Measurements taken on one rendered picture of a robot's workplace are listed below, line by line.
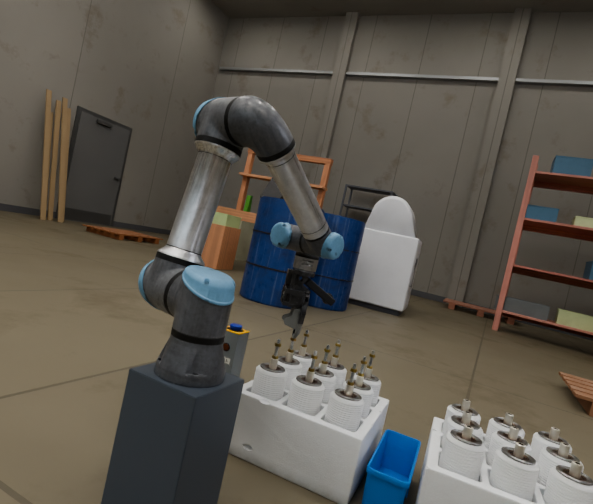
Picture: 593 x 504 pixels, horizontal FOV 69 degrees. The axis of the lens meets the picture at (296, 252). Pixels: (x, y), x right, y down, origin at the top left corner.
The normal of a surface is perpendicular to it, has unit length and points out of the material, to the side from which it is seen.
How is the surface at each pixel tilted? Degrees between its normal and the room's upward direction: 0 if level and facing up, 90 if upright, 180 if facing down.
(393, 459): 88
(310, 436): 90
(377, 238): 90
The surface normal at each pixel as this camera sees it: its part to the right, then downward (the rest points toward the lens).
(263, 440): -0.38, -0.05
